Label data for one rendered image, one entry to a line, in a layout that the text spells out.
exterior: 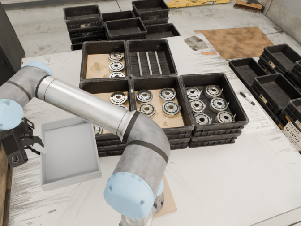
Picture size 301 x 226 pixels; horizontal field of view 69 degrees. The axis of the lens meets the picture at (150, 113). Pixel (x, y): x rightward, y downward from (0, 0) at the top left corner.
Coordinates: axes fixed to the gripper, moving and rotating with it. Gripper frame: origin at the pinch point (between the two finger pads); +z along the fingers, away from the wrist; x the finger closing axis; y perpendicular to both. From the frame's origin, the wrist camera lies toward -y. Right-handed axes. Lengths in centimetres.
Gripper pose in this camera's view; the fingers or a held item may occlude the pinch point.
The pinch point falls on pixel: (42, 154)
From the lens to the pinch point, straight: 92.7
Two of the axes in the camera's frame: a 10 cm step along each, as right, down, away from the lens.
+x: -9.0, 4.3, -0.2
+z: 2.3, 5.2, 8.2
